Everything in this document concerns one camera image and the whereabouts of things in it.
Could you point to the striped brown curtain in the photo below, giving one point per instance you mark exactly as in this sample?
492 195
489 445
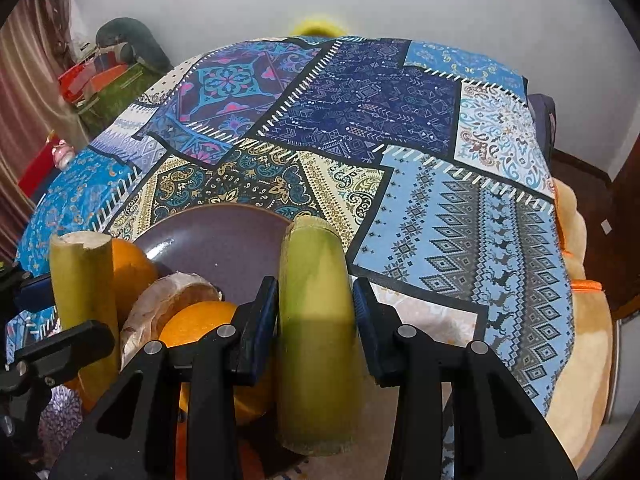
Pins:
25 85

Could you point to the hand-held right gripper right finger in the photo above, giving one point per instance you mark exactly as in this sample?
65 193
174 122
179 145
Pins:
375 330

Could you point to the purple round plate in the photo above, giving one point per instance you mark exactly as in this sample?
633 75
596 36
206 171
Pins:
220 245

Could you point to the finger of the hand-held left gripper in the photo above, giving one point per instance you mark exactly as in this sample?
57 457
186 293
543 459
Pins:
35 292
65 347

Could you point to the red gift bag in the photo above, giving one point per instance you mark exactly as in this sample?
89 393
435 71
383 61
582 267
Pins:
75 80

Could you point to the blue patchwork tablecloth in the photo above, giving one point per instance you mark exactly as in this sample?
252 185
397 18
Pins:
400 110

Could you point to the green cardboard box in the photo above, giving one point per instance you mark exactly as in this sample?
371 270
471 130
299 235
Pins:
120 95

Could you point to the yellow-green sugarcane piece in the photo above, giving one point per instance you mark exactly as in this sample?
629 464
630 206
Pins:
315 270
85 285

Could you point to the large orange with sticker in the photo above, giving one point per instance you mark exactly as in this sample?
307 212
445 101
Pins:
195 325

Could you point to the plain orange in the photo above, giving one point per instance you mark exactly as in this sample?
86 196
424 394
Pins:
132 275

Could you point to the small white square object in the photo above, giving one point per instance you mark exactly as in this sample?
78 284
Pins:
607 226

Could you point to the orange flat box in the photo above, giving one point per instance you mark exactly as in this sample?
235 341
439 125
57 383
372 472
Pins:
107 77

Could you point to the dark blue bag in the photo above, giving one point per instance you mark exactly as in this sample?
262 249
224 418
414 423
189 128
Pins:
542 120

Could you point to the long grey pillow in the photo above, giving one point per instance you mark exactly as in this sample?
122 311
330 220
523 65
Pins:
145 40

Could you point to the red rectangular box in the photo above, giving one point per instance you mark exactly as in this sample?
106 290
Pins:
37 170

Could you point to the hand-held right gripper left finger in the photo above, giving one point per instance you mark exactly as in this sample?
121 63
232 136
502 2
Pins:
257 330

